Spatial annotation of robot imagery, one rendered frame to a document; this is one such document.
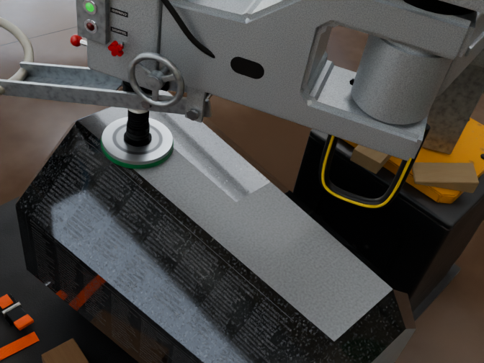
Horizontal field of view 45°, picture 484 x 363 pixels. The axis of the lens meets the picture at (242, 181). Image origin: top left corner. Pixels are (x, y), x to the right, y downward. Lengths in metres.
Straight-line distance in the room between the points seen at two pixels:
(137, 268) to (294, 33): 0.79
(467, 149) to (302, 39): 1.10
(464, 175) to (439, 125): 0.19
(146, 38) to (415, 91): 0.64
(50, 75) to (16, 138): 1.26
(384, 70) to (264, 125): 2.05
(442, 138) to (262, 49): 0.97
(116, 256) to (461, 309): 1.63
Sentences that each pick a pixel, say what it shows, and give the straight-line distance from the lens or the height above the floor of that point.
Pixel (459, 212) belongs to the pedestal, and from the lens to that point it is 2.07.
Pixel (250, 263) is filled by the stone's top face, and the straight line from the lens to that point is 1.56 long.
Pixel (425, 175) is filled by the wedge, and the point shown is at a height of 0.80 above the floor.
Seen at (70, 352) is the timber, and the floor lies 0.14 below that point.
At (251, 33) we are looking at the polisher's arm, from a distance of 1.36.
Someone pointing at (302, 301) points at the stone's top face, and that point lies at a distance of 1.52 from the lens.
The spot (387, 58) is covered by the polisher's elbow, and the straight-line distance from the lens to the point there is 1.32.
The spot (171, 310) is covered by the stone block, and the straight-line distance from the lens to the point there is 1.65.
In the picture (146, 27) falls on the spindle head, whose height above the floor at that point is 1.31.
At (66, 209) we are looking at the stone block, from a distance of 1.88.
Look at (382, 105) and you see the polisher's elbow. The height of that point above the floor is 1.30.
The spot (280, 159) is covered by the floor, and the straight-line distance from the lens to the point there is 3.14.
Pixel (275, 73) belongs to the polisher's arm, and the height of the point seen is 1.29.
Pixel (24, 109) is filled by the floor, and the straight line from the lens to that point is 3.35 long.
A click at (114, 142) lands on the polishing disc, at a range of 1.81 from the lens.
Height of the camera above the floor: 2.04
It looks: 43 degrees down
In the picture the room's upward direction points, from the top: 11 degrees clockwise
